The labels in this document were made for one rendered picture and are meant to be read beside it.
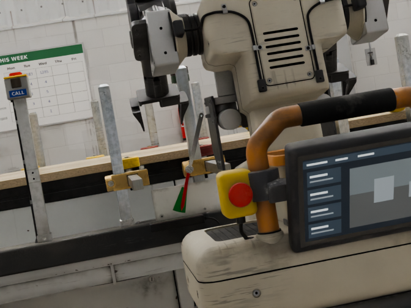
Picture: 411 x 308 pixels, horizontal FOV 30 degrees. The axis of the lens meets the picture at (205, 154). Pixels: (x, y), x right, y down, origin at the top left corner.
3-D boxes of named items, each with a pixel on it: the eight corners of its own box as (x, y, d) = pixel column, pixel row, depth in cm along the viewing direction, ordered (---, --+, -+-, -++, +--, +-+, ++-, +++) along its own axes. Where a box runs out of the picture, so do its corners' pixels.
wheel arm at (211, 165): (233, 176, 217) (230, 161, 217) (221, 178, 217) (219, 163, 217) (208, 169, 260) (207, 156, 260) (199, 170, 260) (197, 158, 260)
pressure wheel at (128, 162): (148, 187, 260) (142, 153, 259) (134, 191, 253) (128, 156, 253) (130, 189, 264) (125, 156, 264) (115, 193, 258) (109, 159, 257)
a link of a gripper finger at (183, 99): (160, 120, 198) (155, 88, 193) (187, 115, 199) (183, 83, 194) (164, 133, 192) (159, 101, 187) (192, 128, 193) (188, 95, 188)
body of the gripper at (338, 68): (302, 74, 196) (301, 47, 193) (340, 68, 198) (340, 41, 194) (310, 83, 190) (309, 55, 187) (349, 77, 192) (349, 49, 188)
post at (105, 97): (134, 233, 242) (108, 82, 240) (123, 235, 242) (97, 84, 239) (134, 231, 246) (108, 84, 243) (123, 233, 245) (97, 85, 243)
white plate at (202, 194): (236, 206, 246) (230, 175, 245) (156, 221, 242) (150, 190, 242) (235, 206, 247) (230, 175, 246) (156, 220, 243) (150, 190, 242)
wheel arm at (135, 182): (145, 192, 218) (142, 176, 218) (133, 194, 217) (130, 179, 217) (135, 182, 261) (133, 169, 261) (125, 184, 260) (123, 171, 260)
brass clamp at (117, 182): (150, 184, 241) (147, 168, 241) (107, 192, 239) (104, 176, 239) (148, 183, 247) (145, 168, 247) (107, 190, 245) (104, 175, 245)
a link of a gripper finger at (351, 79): (322, 101, 201) (321, 66, 196) (348, 96, 202) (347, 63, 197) (330, 110, 195) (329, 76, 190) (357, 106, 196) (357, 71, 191)
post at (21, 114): (52, 240, 238) (26, 97, 236) (36, 243, 237) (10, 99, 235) (52, 238, 242) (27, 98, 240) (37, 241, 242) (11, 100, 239)
